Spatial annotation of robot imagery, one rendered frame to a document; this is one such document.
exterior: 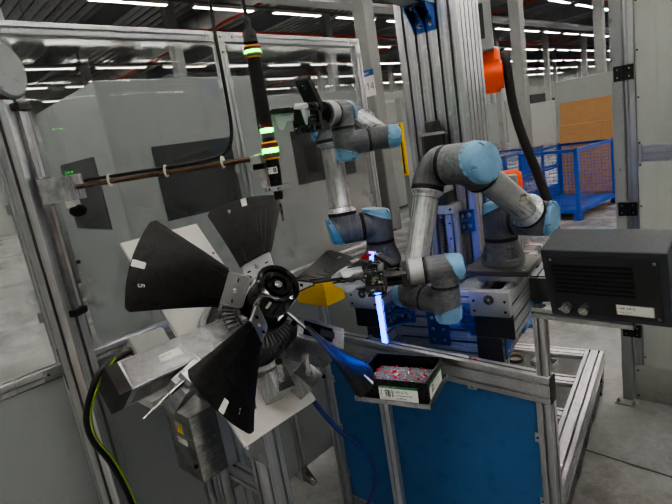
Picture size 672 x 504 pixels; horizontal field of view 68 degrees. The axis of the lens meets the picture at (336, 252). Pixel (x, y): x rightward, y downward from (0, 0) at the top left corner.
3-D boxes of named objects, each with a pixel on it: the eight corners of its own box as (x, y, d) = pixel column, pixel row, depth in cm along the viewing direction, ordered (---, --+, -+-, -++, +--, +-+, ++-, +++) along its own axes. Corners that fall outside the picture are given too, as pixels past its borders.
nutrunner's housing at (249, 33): (270, 200, 133) (236, 17, 123) (274, 199, 137) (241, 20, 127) (284, 198, 132) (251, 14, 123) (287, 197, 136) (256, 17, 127)
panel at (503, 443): (351, 496, 208) (325, 349, 194) (353, 494, 209) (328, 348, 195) (553, 596, 152) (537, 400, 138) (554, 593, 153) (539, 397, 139)
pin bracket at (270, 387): (256, 386, 140) (268, 372, 134) (273, 380, 144) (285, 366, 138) (266, 405, 138) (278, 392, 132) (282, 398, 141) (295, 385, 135)
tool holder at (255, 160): (254, 194, 132) (247, 156, 130) (261, 191, 138) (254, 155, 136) (287, 189, 130) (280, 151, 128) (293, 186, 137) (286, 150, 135)
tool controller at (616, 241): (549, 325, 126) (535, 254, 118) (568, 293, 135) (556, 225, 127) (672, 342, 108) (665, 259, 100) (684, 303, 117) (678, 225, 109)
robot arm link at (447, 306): (437, 312, 148) (432, 276, 145) (469, 318, 139) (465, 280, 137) (420, 321, 143) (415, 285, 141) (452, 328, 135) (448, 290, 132)
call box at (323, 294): (298, 306, 192) (293, 279, 189) (316, 297, 199) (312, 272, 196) (328, 310, 181) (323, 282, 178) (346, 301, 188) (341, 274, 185)
